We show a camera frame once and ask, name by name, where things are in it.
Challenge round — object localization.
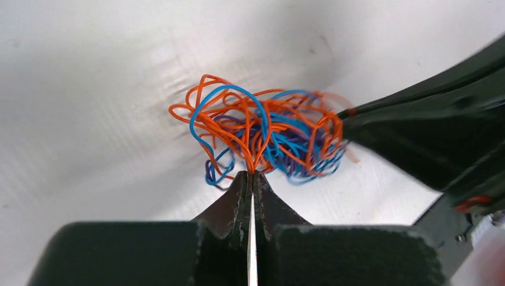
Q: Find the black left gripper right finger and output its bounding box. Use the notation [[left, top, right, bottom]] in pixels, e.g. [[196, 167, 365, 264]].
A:
[[252, 172, 446, 285]]

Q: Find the blue wire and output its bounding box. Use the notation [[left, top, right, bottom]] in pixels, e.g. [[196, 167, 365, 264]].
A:
[[189, 85, 348, 187]]

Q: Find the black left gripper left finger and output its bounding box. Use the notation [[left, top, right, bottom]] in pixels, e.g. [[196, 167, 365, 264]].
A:
[[28, 171, 253, 285]]

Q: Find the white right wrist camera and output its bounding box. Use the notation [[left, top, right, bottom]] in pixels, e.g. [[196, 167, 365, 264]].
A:
[[451, 210, 504, 286]]

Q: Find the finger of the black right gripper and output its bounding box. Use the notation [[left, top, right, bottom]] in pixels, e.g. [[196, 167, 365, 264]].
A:
[[338, 38, 504, 285]]

